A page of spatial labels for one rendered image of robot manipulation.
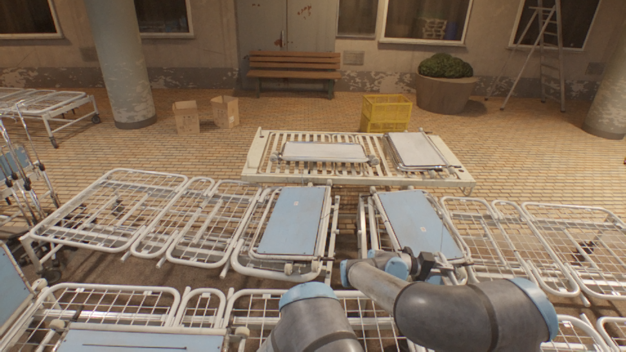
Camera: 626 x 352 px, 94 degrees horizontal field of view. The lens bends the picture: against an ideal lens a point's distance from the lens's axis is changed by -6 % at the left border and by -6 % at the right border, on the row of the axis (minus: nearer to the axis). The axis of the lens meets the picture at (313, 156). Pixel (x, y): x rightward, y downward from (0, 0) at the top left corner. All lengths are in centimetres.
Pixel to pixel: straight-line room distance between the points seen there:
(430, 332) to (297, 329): 23
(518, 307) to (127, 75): 498
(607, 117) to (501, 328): 624
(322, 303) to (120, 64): 473
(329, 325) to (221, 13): 639
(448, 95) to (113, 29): 520
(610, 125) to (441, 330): 632
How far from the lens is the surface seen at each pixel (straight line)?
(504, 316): 65
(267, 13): 651
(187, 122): 480
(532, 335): 69
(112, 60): 511
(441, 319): 62
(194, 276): 261
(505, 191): 406
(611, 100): 672
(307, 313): 62
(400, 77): 696
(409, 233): 212
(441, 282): 151
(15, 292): 212
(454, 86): 587
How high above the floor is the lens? 189
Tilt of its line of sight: 28 degrees down
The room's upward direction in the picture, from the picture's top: 2 degrees clockwise
